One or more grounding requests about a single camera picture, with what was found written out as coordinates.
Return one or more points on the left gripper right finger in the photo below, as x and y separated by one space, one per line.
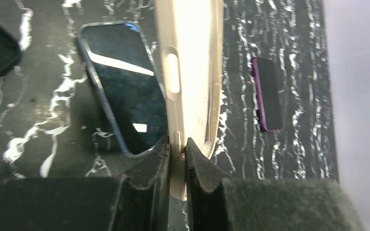
218 202

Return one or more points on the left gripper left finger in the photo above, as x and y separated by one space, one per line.
136 200

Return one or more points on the purple phone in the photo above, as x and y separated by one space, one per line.
265 77

